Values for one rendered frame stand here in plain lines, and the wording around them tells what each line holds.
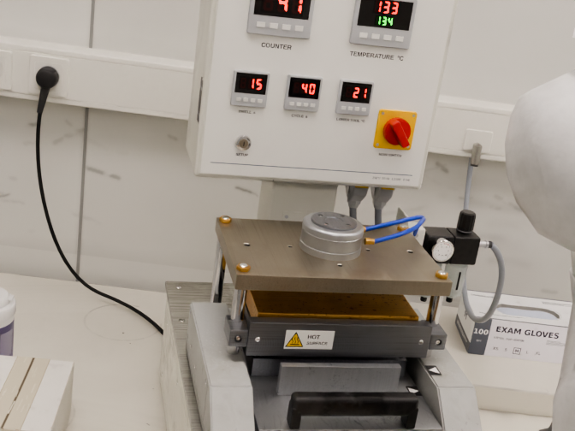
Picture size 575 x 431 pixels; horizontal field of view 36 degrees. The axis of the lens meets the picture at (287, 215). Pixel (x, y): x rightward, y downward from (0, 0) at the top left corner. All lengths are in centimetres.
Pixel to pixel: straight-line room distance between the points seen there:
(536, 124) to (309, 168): 76
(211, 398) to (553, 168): 62
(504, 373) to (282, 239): 61
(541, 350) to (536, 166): 119
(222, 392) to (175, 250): 78
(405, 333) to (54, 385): 51
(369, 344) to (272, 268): 15
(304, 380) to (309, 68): 41
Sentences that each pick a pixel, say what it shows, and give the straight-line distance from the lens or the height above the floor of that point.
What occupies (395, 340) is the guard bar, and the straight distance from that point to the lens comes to 111.
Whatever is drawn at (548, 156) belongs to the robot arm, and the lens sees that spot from 50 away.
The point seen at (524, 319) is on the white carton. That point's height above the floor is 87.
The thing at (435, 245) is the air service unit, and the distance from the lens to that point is 132.
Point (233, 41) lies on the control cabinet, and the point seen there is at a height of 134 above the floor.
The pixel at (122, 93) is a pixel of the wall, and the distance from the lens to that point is 165.
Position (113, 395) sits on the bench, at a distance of 146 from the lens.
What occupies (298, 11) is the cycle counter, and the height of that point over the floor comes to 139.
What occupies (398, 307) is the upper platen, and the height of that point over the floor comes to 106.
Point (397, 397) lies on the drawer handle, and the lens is 105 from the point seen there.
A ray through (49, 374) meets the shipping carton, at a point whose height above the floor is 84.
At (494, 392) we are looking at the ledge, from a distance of 158.
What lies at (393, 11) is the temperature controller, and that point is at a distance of 121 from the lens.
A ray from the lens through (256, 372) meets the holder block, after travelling 111.
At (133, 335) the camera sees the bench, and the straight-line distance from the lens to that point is 163.
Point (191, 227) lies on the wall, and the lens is 176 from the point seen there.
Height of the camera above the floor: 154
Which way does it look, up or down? 20 degrees down
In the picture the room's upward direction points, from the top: 8 degrees clockwise
